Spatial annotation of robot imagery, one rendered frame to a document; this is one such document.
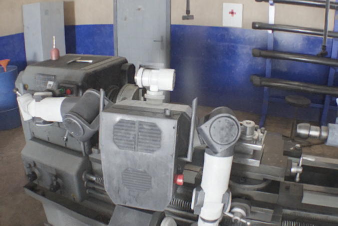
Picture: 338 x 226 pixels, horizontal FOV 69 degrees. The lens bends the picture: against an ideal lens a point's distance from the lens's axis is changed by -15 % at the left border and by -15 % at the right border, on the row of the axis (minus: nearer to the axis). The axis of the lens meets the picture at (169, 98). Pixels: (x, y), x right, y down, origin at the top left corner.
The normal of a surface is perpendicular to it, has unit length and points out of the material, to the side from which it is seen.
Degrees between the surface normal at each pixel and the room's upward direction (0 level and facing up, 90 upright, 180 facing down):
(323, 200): 36
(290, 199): 90
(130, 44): 90
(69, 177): 90
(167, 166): 92
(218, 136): 77
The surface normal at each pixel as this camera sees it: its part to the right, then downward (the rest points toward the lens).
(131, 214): -0.18, -0.64
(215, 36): -0.39, 0.30
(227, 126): -0.14, 0.11
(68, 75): -0.28, -0.46
